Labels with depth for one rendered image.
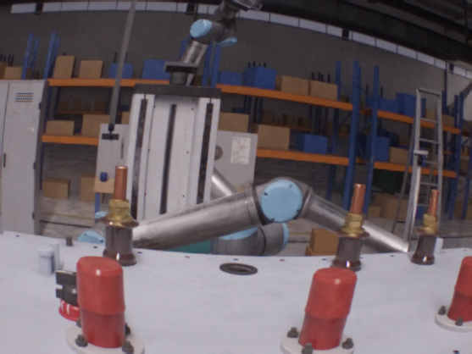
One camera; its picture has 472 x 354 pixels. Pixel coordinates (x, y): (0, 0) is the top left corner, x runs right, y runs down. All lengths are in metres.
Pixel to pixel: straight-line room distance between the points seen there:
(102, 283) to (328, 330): 0.33
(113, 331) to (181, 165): 1.46
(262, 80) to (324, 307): 8.48
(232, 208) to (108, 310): 0.96
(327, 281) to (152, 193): 1.41
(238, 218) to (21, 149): 4.31
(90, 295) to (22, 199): 5.09
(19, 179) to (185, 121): 3.85
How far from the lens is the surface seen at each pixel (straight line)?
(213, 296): 0.99
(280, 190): 1.53
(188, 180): 2.08
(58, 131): 8.83
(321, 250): 5.14
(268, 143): 9.29
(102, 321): 0.67
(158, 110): 2.03
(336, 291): 0.72
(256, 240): 2.00
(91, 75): 8.77
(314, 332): 0.75
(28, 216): 5.75
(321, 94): 9.51
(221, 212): 1.56
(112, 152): 5.86
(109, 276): 0.65
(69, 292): 0.78
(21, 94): 5.64
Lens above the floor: 1.70
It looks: 7 degrees down
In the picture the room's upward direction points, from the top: 6 degrees clockwise
